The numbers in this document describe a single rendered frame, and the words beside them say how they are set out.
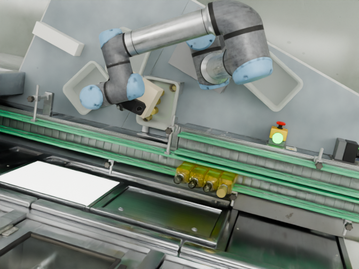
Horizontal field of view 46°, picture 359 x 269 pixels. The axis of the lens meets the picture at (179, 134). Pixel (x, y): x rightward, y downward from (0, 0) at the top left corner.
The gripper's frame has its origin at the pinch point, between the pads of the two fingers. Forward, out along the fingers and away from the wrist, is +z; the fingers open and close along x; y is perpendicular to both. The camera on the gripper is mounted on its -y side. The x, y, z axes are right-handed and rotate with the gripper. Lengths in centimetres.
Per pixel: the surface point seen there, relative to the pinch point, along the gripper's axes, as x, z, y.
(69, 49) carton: 6, 29, 47
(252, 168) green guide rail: 5, 17, -53
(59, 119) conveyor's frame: 36, 23, 33
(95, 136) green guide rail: 29.7, 15.3, 11.3
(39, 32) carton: 7, 29, 64
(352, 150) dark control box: -21, 28, -83
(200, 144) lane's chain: 9.9, 23.2, -29.5
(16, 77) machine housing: 31, 27, 65
